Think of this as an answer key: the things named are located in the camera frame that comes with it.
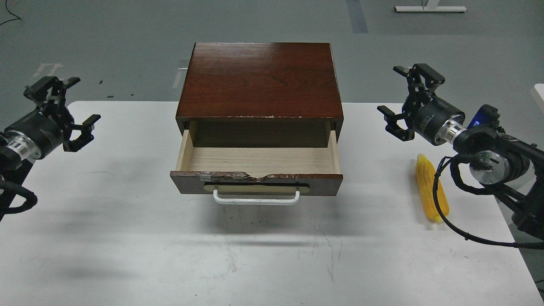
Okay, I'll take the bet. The black floor cable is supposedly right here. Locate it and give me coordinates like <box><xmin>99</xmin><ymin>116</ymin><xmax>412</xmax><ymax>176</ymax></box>
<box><xmin>0</xmin><ymin>0</ymin><xmax>22</xmax><ymax>26</ymax></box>

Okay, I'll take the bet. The wooden drawer with white handle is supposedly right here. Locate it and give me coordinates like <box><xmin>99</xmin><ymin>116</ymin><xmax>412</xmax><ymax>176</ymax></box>
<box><xmin>170</xmin><ymin>130</ymin><xmax>343</xmax><ymax>205</ymax></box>

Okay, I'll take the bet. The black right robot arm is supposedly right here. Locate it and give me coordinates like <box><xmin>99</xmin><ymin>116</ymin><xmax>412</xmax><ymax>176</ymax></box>
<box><xmin>377</xmin><ymin>63</ymin><xmax>543</xmax><ymax>240</ymax></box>

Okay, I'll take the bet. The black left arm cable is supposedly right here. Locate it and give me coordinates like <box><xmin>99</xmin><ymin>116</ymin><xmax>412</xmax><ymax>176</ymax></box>
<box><xmin>0</xmin><ymin>181</ymin><xmax>38</xmax><ymax>215</ymax></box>

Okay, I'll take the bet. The dark wooden cabinet box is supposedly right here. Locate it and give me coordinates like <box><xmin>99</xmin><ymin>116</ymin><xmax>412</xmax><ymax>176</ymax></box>
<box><xmin>175</xmin><ymin>42</ymin><xmax>344</xmax><ymax>136</ymax></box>

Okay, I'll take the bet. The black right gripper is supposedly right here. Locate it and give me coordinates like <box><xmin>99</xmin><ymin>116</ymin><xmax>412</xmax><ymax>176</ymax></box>
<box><xmin>377</xmin><ymin>63</ymin><xmax>465</xmax><ymax>146</ymax></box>

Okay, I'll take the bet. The white table leg base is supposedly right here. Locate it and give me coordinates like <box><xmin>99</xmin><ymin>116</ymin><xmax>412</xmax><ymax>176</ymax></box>
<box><xmin>394</xmin><ymin>0</ymin><xmax>468</xmax><ymax>14</ymax></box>

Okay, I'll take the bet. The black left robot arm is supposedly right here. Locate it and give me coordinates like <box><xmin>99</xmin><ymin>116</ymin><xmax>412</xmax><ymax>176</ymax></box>
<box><xmin>0</xmin><ymin>76</ymin><xmax>101</xmax><ymax>216</ymax></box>

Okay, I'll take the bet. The yellow corn cob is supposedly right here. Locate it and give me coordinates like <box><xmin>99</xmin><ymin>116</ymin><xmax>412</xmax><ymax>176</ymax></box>
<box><xmin>416</xmin><ymin>153</ymin><xmax>444</xmax><ymax>224</ymax></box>

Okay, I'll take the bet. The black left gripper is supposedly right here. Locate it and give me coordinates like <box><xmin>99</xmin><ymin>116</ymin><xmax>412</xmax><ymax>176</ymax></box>
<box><xmin>4</xmin><ymin>76</ymin><xmax>101</xmax><ymax>160</ymax></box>

